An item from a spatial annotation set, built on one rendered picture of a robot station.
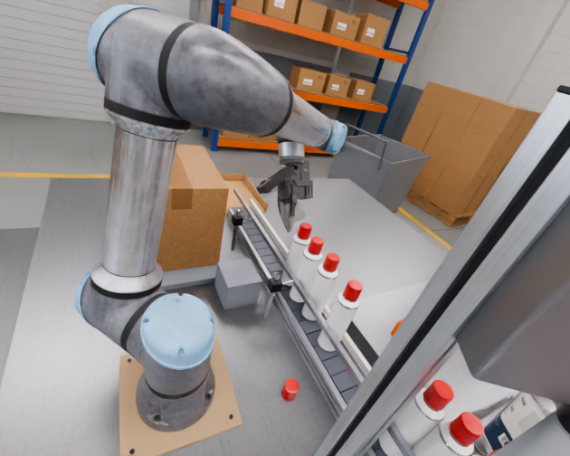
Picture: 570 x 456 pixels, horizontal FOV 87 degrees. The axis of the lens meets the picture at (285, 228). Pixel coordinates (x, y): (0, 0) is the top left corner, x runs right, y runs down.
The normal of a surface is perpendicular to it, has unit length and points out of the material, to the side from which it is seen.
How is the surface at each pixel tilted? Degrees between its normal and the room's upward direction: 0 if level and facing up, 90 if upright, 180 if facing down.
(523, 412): 90
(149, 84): 104
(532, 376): 90
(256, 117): 109
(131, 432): 0
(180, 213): 90
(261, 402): 0
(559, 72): 90
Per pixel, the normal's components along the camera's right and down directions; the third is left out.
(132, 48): -0.38, 0.15
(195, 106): -0.15, 0.80
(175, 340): 0.33, -0.75
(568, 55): -0.89, 0.06
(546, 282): -0.96, -0.26
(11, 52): 0.40, 0.58
